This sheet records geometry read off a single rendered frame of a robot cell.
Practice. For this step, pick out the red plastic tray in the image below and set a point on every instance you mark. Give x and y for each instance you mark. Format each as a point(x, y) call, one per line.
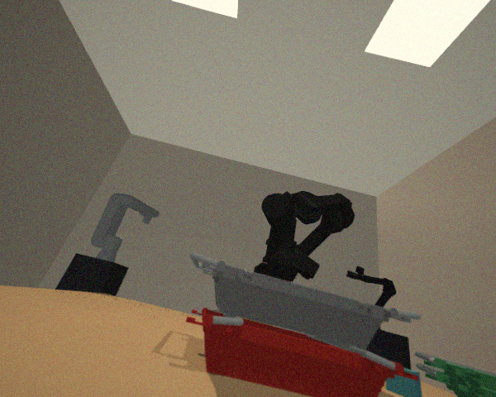
point(291, 361)

